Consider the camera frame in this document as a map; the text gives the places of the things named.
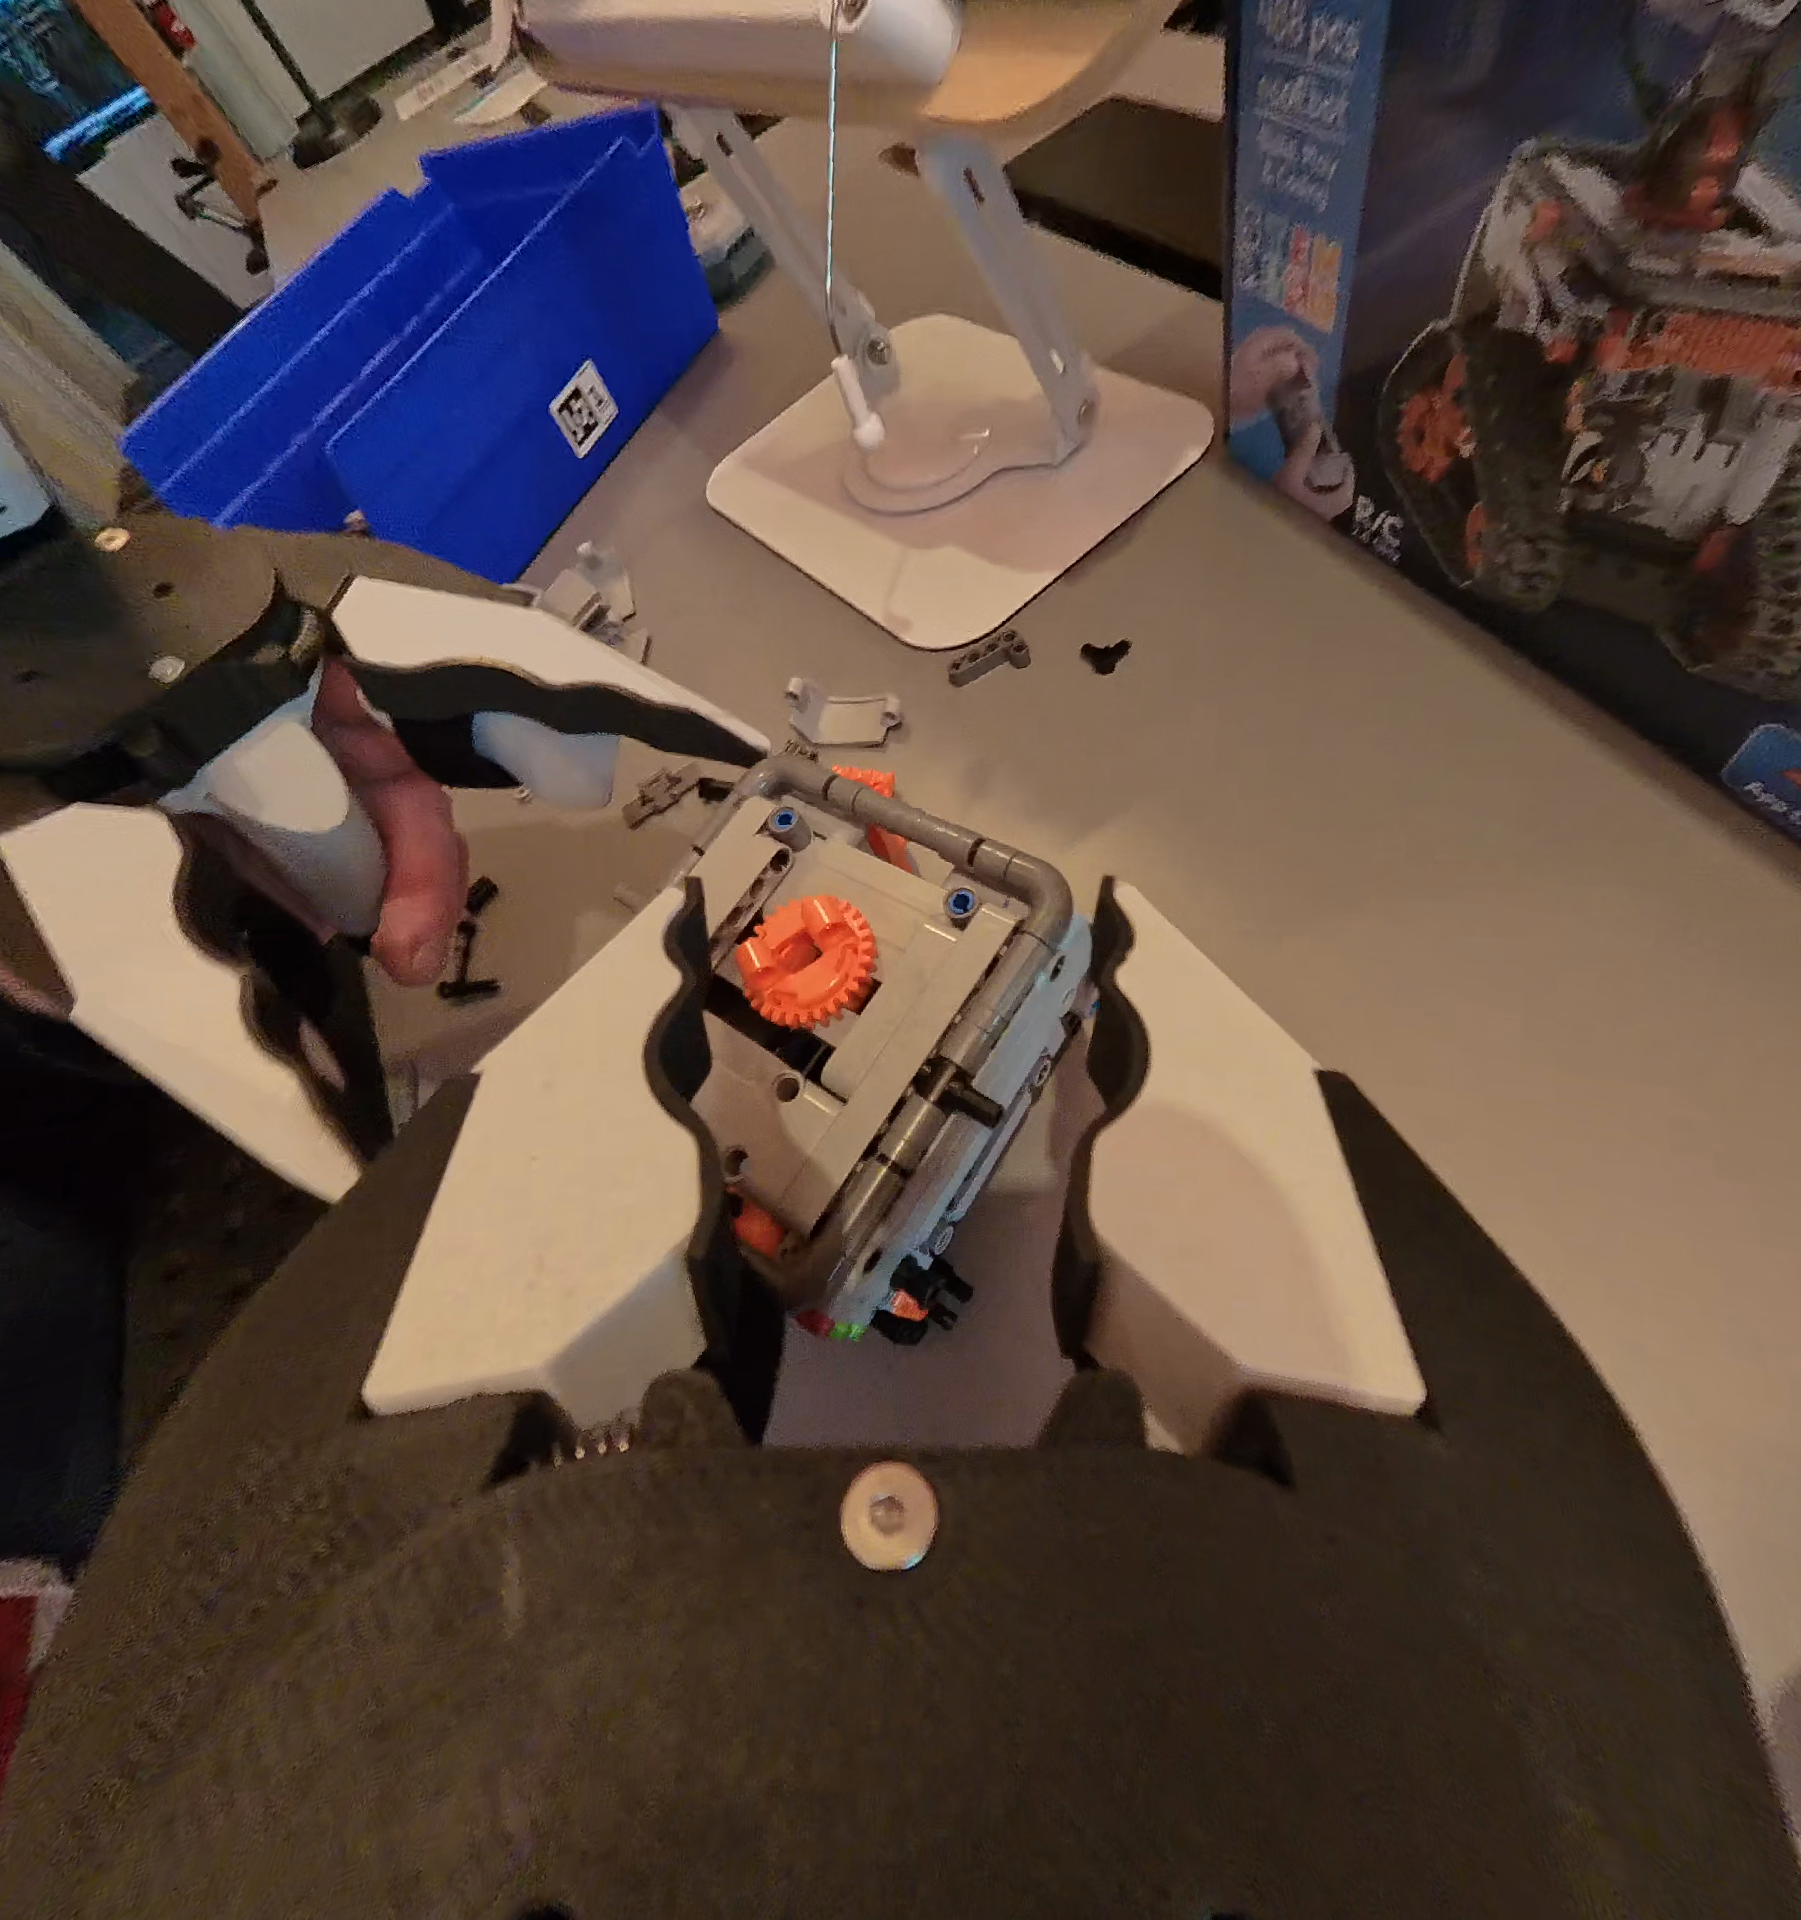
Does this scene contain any person's left hand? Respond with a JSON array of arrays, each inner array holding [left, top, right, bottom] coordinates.
[[311, 657, 473, 989]]

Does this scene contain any blue plastic bin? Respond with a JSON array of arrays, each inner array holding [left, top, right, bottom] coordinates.
[[121, 105, 726, 585]]

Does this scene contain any grey building-block robot model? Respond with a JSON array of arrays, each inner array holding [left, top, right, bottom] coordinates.
[[621, 750, 1107, 1355]]

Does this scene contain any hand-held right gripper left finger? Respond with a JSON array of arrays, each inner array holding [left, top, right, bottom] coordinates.
[[364, 880, 785, 1441]]

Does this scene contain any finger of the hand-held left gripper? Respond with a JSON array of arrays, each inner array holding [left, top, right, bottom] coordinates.
[[0, 801, 394, 1205], [326, 574, 776, 818]]

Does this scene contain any black axle connector part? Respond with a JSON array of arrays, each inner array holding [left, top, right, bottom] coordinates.
[[440, 877, 508, 1002]]

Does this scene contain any dark blue robot kit box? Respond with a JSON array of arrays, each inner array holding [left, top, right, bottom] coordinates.
[[1222, 0, 1801, 889]]

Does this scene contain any thin pull cord white tip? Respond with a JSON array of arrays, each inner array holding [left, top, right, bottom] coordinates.
[[822, 0, 890, 446]]

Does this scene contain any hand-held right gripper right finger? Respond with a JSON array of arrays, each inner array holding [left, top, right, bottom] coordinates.
[[1049, 878, 1429, 1452]]

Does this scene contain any pile of grey panel pieces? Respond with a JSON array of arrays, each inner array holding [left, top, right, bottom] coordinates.
[[531, 541, 657, 662]]

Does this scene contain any grey curved panel part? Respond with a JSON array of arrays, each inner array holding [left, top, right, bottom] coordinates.
[[783, 678, 904, 750]]

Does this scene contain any light wooden display board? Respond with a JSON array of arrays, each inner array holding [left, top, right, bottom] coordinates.
[[899, 0, 1191, 133]]

